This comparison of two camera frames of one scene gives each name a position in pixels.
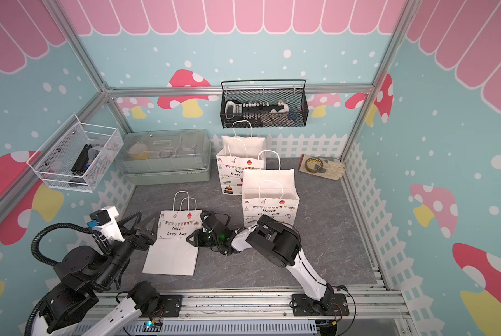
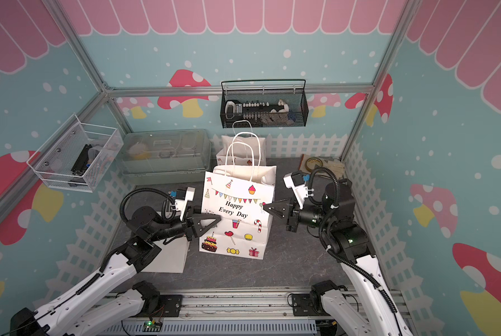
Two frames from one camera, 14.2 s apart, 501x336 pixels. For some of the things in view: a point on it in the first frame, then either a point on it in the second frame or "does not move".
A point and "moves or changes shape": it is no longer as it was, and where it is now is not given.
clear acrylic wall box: (78, 159) does not move
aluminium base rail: (359, 311) does not move
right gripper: (194, 239) to (292, 215)
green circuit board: (152, 326) does not move
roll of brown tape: (313, 164) does not move
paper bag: (269, 191) moves or changes shape
